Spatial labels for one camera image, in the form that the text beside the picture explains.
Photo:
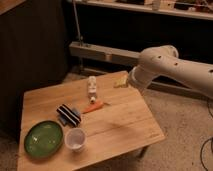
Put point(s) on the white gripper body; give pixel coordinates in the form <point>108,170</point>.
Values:
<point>122,82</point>

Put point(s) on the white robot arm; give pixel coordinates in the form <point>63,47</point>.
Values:
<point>164,61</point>

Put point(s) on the white squeeze bottle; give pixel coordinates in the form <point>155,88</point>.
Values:
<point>92,88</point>

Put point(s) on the orange toy carrot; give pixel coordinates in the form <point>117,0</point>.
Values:
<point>92,107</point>

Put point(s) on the wooden table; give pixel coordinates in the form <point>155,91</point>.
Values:
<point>124,124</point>

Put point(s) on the clear plastic cup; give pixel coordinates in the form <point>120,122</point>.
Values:
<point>75,139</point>

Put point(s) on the vertical metal pole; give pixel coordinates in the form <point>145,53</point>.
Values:
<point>80,39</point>

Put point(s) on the upper shelf board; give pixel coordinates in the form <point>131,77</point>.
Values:
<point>147,9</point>

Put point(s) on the green plate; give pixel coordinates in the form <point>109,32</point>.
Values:
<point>43,139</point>

